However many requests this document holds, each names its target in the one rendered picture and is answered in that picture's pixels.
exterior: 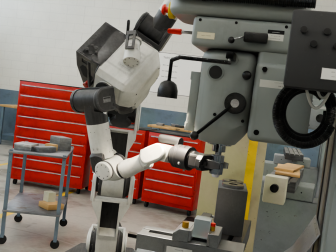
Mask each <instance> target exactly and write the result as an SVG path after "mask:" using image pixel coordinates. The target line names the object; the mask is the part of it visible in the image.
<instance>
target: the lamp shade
mask: <svg viewBox="0 0 336 252"><path fill-rule="evenodd" d="M177 96H178V88H177V85H176V84H175V83H174V82H173V81H171V80H164V81H163V82H161V83H160V85H159V87H158V90H157V97H164V98H172V99H177Z"/></svg>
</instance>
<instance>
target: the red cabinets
mask: <svg viewBox="0 0 336 252"><path fill-rule="evenodd" d="M83 88H84V87H76V86H68V85H60V84H52V83H44V82H36V81H28V80H20V85H19V94H18V103H17V112H16V122H15V131H14V140H13V148H14V144H15V143H17V142H22V141H23V142H25V141H28V142H31V143H39V144H48V143H50V138H51V135H52V136H64V137H68V138H71V139H72V141H71V146H73V147H74V149H73V155H72V164H71V173H70V181H69V188H74V189H77V190H76V193H77V194H80V191H81V189H83V188H85V189H86V190H88V191H92V182H93V175H94V172H93V171H92V167H91V161H90V155H91V149H90V143H89V137H88V131H87V125H86V119H85V113H84V112H82V113H77V112H75V111H73V109H72V107H71V104H70V97H71V94H72V92H73V91H74V90H77V89H83ZM160 134H164V135H169V136H174V137H179V138H183V145H185V146H190V147H194V148H195V149H196V151H197V152H199V153H203V154H204V152H205V145H206V142H205V141H202V140H199V139H196V140H192V139H191V138H190V134H187V133H180V132H174V131H167V130H158V129H154V128H147V127H140V126H139V130H138V131H137V132H136V139H135V141H134V143H133V145H132V146H131V148H130V150H129V151H128V154H127V159H129V158H133V157H135V156H137V155H139V154H140V151H141V149H144V148H146V147H148V146H151V145H153V144H155V143H160V144H165V143H161V142H159V140H158V138H159V135H160ZM165 145H170V144H165ZM170 146H174V145H170ZM23 156H24V155H23V154H17V153H13V158H12V167H11V176H10V178H11V179H13V184H16V183H17V181H18V180H21V175H22V166H23ZM62 161H63V159H62V158H53V157H44V156H35V155H27V157H26V166H25V175H24V181H30V182H36V183H42V184H49V185H55V186H60V179H61V170H62ZM134 176H135V183H134V191H133V199H132V203H133V204H136V201H137V199H139V198H141V201H145V202H144V206H145V207H148V205H149V203H154V204H159V205H164V206H168V207H173V208H178V209H183V210H187V216H190V215H191V211H194V210H196V211H197V207H198V199H199V191H200V183H201V176H202V171H200V170H196V168H193V169H192V170H185V171H183V169H180V168H176V167H173V166H171V164H170V163H168V162H163V161H158V162H155V163H154V164H153V167H151V168H149V169H146V170H144V171H141V172H139V173H137V174H136V175H134Z"/></svg>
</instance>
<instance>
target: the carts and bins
mask: <svg viewBox="0 0 336 252"><path fill-rule="evenodd" d="M71 145H72V138H69V137H65V136H60V135H51V136H50V143H45V144H43V143H34V142H29V141H20V142H15V143H14V148H13V149H10V150H9V151H8V153H9V156H8V165H7V174H6V183H5V193H4V202H3V209H2V220H1V230H0V244H4V243H5V242H6V241H7V237H6V236H5V226H6V217H7V212H8V213H17V214H16V215H15V217H14V220H15V221H16V222H20V221H21V220H22V219H23V217H22V215H21V214H29V215H39V216H50V217H56V219H55V227H54V236H53V240H52V241H51V242H50V247H51V248H52V249H57V248H58V247H59V244H60V243H59V241H58V240H57V238H58V229H59V224H60V225H61V226H62V227H64V226H66V225H67V223H68V221H67V220H66V211H67V203H68V198H69V197H68V194H69V185H70V176H71V168H72V159H73V150H74V146H71ZM13 154H22V155H23V162H22V171H21V180H20V189H19V193H18V194H17V195H16V196H15V197H14V198H13V199H12V200H11V201H10V202H9V203H8V199H9V189H10V180H11V171H12V162H13ZM27 155H31V156H40V157H49V158H58V159H62V166H61V175H60V184H59V192H58V195H56V192H54V191H51V190H47V191H44V194H39V193H29V192H23V188H24V179H25V170H26V161H27ZM68 156H69V162H68V171H67V180H66V189H65V196H62V194H63V185H64V177H65V168H66V159H67V158H68ZM62 212H63V215H62V219H61V220H60V216H61V214H62ZM59 220H60V222H59Z"/></svg>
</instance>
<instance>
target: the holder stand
mask: <svg viewBox="0 0 336 252"><path fill-rule="evenodd" d="M247 197H248V190H247V186H246V183H244V182H243V181H241V180H237V179H230V178H224V179H222V180H219V182H218V190H217V198H216V205H215V213H214V221H213V222H214V223H216V226H219V227H222V234H223V235H229V236H236V237H242V235H243V227H244V220H245V212H246V205H247Z"/></svg>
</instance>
